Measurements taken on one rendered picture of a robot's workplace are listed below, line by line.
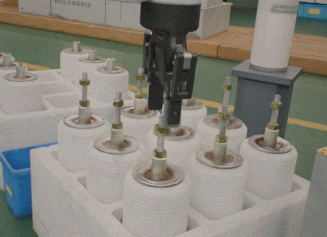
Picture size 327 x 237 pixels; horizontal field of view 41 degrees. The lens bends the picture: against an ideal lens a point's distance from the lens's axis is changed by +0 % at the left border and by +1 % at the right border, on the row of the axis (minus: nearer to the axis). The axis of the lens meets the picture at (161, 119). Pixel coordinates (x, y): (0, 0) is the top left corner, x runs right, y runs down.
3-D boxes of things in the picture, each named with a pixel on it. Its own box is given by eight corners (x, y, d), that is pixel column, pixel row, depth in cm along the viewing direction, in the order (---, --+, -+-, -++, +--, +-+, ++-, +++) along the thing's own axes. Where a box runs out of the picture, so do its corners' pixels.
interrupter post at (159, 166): (156, 182, 61) (158, 161, 60) (146, 175, 63) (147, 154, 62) (169, 178, 63) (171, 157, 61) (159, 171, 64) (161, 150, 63)
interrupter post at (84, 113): (88, 119, 82) (88, 102, 81) (93, 124, 80) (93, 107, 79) (75, 121, 81) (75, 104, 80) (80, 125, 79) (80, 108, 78)
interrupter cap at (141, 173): (152, 195, 58) (153, 190, 58) (121, 172, 63) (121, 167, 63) (195, 181, 62) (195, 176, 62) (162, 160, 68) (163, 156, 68)
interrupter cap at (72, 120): (94, 113, 85) (95, 110, 85) (112, 126, 79) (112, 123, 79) (57, 118, 81) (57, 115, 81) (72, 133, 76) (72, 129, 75)
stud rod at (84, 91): (85, 114, 79) (85, 73, 77) (80, 113, 80) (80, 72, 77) (88, 113, 80) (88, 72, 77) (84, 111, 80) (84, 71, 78)
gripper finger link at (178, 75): (174, 49, 50) (166, 93, 54) (179, 56, 49) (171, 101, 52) (195, 49, 51) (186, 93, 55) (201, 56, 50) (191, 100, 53)
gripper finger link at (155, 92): (164, 84, 61) (162, 110, 63) (162, 83, 62) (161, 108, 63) (149, 85, 61) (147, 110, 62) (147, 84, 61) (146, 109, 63)
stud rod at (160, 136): (159, 168, 62) (163, 118, 59) (154, 166, 62) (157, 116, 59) (163, 166, 62) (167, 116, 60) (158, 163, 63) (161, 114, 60)
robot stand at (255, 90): (233, 159, 129) (247, 58, 118) (283, 171, 123) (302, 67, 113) (216, 179, 116) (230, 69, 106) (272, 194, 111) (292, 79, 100)
